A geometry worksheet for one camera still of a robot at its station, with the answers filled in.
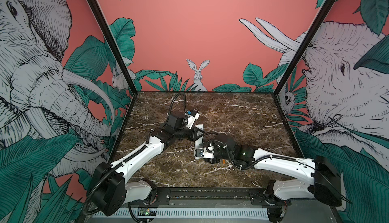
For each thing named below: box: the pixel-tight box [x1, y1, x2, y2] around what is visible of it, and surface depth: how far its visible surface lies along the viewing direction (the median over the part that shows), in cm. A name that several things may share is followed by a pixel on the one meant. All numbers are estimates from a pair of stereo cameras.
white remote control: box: [194, 124, 205, 159], surface depth 75 cm
